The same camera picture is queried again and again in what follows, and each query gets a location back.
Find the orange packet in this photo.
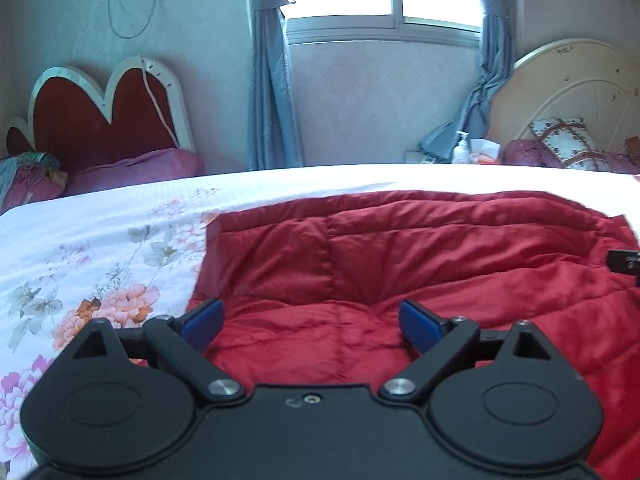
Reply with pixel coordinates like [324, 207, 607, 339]
[470, 139, 502, 164]

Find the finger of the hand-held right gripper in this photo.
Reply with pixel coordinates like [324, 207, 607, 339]
[606, 249, 640, 288]

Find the white patterned pillow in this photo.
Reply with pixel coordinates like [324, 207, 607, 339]
[529, 117, 612, 172]

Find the red heart-shaped headboard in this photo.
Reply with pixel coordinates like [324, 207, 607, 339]
[4, 56, 197, 173]

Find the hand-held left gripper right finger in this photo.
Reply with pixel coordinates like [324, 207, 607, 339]
[378, 299, 576, 404]

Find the white lotion bottle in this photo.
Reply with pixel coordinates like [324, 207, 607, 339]
[451, 131, 473, 165]

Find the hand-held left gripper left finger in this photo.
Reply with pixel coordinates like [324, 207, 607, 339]
[52, 297, 247, 404]

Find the blue and pink pillow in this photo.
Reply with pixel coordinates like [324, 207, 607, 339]
[0, 152, 68, 213]

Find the cream round headboard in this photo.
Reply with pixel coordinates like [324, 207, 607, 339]
[487, 37, 640, 153]

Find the bed with floral sheet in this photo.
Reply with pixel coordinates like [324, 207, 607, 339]
[0, 162, 640, 480]

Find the red puffer jacket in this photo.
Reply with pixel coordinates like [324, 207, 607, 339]
[187, 189, 640, 480]

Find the blue-grey curtain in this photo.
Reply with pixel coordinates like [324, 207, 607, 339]
[242, 0, 306, 171]
[417, 0, 523, 161]

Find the white charging cable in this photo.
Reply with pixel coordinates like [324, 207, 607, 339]
[108, 0, 181, 150]

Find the purple pillow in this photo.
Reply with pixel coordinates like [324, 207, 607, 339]
[65, 149, 206, 196]

